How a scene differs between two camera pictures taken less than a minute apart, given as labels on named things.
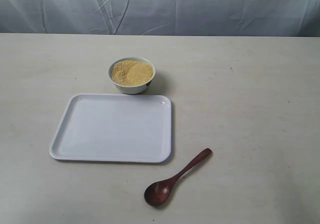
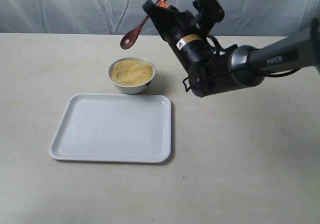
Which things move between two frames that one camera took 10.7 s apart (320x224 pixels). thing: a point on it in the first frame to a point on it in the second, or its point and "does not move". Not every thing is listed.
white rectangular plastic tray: (113, 128) does not move
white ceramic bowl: (132, 75) does not move
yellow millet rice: (131, 72) does not move
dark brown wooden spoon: (157, 193) to (127, 40)
